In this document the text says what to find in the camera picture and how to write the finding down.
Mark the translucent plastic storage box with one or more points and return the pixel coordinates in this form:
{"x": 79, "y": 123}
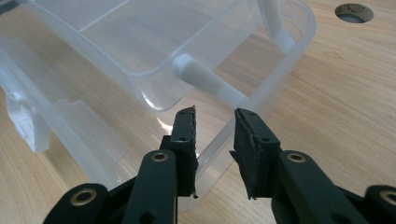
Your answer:
{"x": 124, "y": 46}

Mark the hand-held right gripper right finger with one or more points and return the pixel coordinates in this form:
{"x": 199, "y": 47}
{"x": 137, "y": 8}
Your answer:
{"x": 255, "y": 155}

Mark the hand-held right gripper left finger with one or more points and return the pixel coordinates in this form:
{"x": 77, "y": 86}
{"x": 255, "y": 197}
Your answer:
{"x": 183, "y": 149}

